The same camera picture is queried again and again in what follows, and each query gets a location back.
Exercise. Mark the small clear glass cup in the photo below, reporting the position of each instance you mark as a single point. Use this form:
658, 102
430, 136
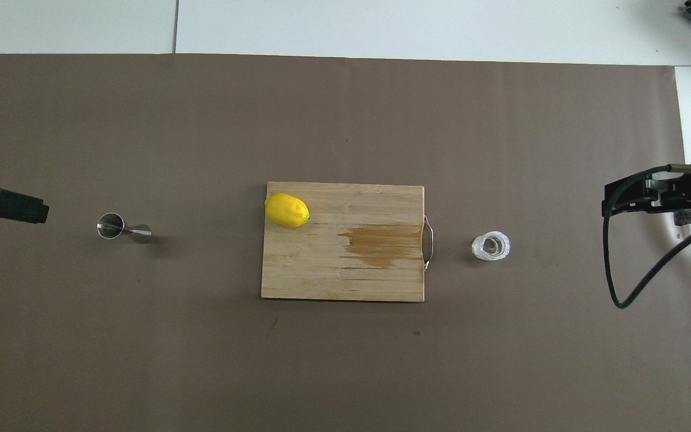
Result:
477, 247

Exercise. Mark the brown paper table mat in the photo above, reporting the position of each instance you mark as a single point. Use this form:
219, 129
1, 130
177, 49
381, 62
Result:
141, 120

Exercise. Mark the wooden cutting board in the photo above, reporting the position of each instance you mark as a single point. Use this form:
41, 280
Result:
321, 276

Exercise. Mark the yellow lemon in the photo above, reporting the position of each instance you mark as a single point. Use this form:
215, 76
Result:
287, 210

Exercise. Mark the steel double jigger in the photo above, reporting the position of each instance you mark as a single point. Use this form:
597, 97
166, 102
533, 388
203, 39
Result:
110, 226

